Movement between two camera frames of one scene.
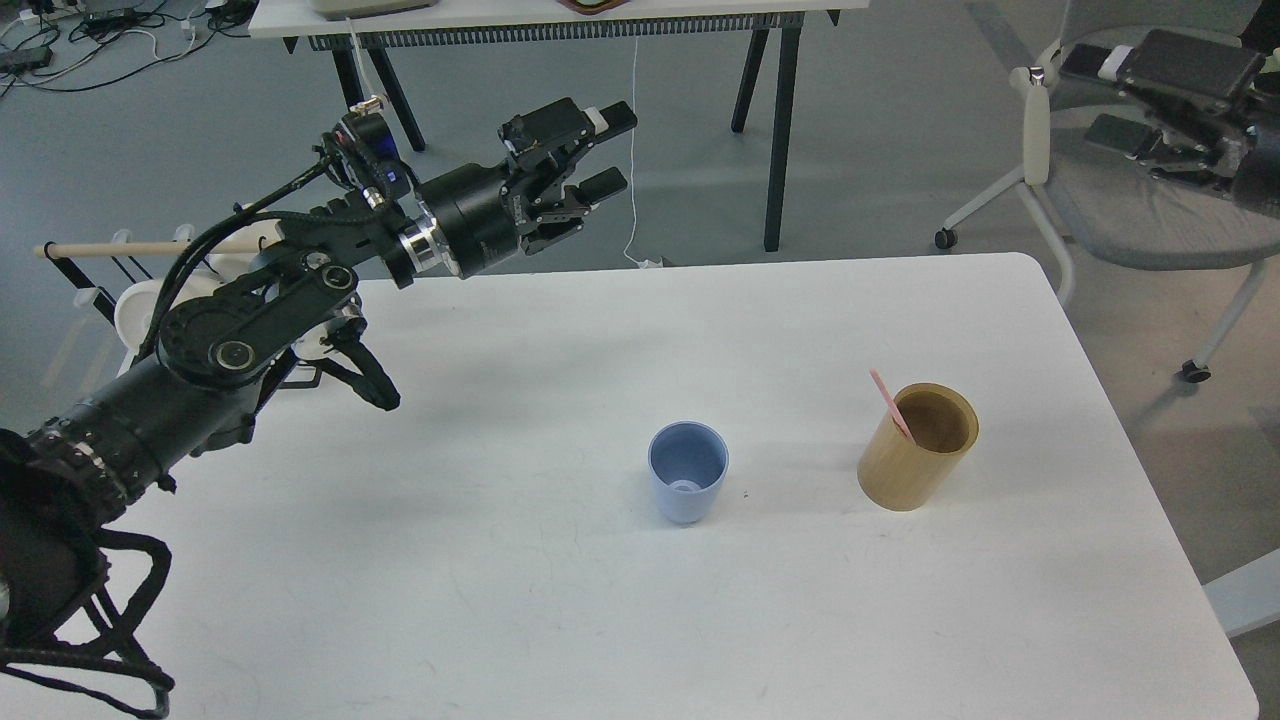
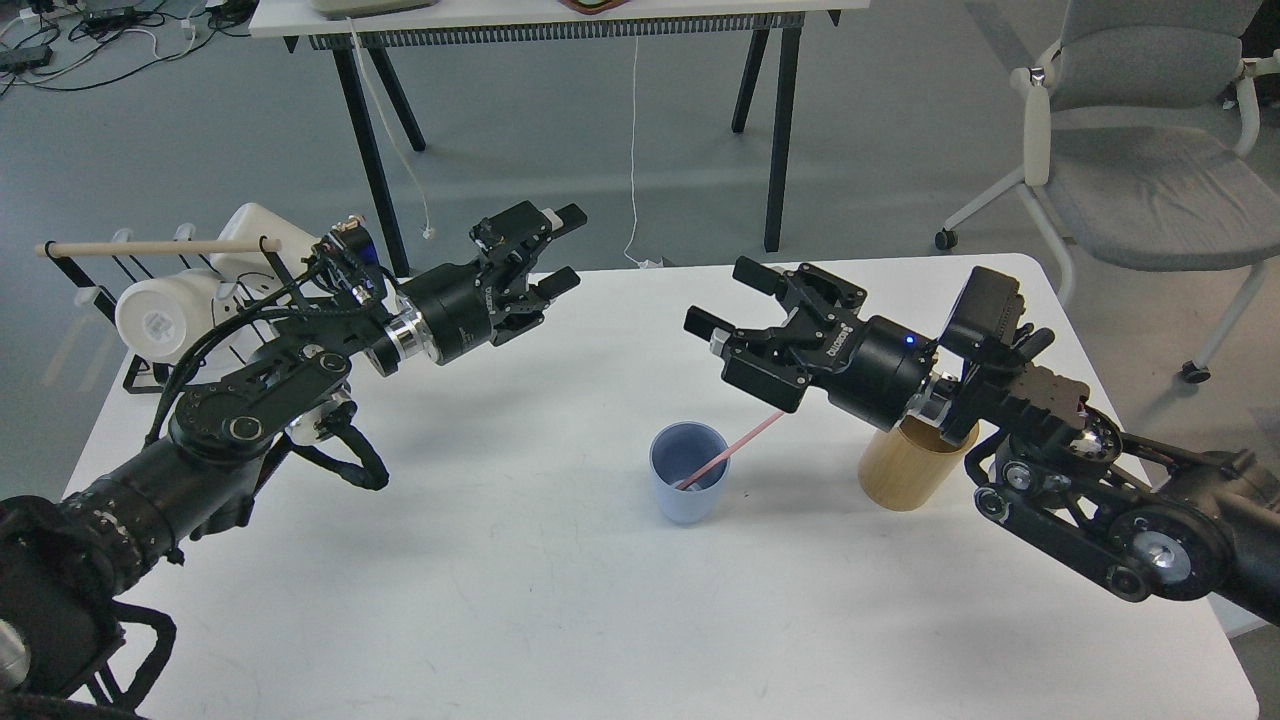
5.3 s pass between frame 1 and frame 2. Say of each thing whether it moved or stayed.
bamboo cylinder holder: stayed
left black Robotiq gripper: moved
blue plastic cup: stayed
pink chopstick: moved
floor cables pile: stayed
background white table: stayed
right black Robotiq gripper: moved
